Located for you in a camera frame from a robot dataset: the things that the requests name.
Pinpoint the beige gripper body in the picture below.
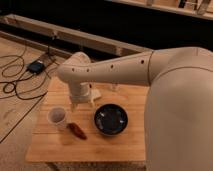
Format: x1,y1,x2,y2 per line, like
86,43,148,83
68,83,92,103

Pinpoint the dark red pepper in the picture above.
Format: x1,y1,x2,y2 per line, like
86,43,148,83
68,123,87,140

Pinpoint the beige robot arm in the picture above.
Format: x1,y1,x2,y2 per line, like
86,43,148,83
58,47,213,171

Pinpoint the white plastic cup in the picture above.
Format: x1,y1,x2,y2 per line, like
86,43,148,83
47,107,67,131

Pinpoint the black bowl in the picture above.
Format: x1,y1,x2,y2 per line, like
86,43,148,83
94,104,128,136

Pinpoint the wooden table board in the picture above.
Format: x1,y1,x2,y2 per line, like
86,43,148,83
26,77,148,162

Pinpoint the black floor cable left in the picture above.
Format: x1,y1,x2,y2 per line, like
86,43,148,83
0,43,78,144

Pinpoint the wooden frame rail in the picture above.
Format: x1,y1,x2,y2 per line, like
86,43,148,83
0,14,150,56

